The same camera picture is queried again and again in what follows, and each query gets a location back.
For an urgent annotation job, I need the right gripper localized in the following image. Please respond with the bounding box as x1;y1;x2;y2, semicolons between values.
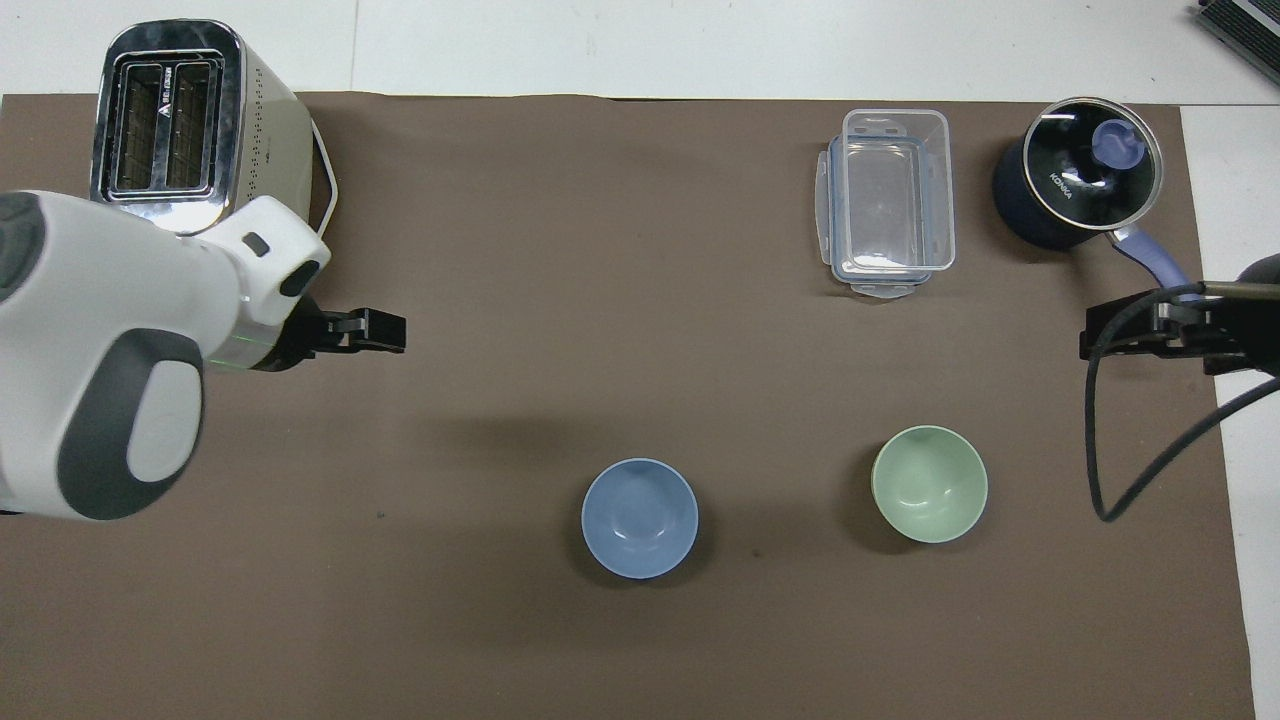
1203;253;1280;378

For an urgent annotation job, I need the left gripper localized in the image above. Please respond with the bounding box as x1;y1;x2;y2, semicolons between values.
258;293;337;374

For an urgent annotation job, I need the blue bowl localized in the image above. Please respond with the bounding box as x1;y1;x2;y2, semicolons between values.
581;458;700;580

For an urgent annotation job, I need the green bowl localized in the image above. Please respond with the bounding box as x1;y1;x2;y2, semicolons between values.
871;425;989;545

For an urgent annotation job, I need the glass pot lid blue knob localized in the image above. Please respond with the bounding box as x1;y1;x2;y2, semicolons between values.
1022;97;1167;234

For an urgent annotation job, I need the dark blue saucepan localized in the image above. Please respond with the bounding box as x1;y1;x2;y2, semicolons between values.
992;97;1197;298

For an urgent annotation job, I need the silver two-slot toaster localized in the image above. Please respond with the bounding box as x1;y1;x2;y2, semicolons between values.
89;19;339;237

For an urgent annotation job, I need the clear plastic food container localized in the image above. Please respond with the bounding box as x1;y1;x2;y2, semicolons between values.
839;108;957;274

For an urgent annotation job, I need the clear container lid blue seal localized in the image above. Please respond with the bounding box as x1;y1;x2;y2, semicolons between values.
815;135;939;300

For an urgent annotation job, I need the black cable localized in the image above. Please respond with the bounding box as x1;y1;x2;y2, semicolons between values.
1085;283;1280;523

